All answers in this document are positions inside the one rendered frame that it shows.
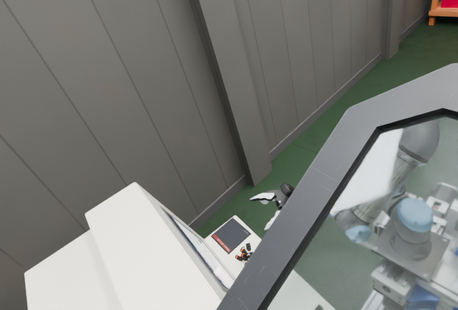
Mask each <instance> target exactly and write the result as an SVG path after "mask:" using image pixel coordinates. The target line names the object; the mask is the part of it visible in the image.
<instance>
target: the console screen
mask: <svg viewBox="0 0 458 310"><path fill-rule="evenodd" d="M159 207H160V208H161V209H162V210H163V212H164V213H165V215H166V216H167V218H169V220H170V221H171V223H172V224H173V226H174V227H175V228H176V229H177V231H178V232H179V234H180V235H181V236H182V237H183V239H184V240H185V242H186V243H187V244H188V245H189V247H190V248H191V249H192V251H193V252H194V253H195V254H196V256H197V257H198V259H199V260H200V261H201V262H202V264H203V265H204V267H205V268H206V269H207V270H208V272H209V273H210V275H211V276H212V278H214V280H215V281H216V283H217V284H218V286H219V287H220V288H221V289H222V290H223V291H224V292H225V293H227V292H228V290H229V289H230V287H231V285H232V284H233V283H234V279H233V278H232V277H231V276H230V274H229V273H228V272H227V270H226V269H225V268H224V267H223V266H222V265H221V263H220V262H219V261H218V259H217V258H216V257H215V256H214V255H213V254H212V252H211V251H210V250H209V248H208V247H207V246H206V245H205V244H204V243H203V241H202V240H201V239H200V238H198V237H197V236H196V235H195V234H194V233H193V232H191V231H190V230H189V229H188V228H186V227H185V226H184V225H183V224H182V223H181V222H179V221H178V220H177V219H175V218H174V217H173V216H172V215H171V214H170V213H168V212H167V211H166V210H165V209H163V208H162V207H161V206H159Z"/></svg>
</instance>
